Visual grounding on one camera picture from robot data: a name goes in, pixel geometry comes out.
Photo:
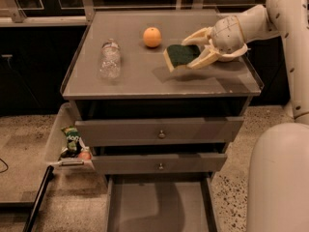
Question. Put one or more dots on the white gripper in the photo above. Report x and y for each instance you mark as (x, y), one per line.
(226, 33)

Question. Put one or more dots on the green yellow sponge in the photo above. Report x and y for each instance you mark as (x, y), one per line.
(178, 56)

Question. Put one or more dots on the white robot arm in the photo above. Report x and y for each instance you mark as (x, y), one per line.
(265, 185)

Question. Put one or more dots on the grey top drawer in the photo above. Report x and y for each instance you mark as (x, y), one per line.
(131, 132)

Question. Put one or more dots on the grey drawer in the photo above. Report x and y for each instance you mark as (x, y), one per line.
(131, 132)
(167, 163)
(160, 203)

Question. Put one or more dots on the grey drawer cabinet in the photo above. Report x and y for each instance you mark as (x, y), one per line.
(146, 89)

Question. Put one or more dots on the grey middle drawer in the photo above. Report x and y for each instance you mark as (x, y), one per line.
(167, 163)

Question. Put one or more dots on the grey bottom drawer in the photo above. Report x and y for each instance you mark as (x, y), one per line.
(160, 203)

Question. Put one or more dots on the white bowl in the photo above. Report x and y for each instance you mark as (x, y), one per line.
(234, 55)

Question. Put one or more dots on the orange fruit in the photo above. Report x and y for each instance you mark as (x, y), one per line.
(152, 37)

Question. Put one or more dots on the clear plastic water bottle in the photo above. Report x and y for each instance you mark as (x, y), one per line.
(110, 67)

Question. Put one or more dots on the green snack bag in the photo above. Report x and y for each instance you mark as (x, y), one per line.
(73, 146)

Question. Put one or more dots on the red small can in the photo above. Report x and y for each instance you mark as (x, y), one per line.
(85, 154)

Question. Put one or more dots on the clear plastic bin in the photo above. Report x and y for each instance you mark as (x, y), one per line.
(57, 142)

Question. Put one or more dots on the black bar on floor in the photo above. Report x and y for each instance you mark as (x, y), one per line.
(47, 177)

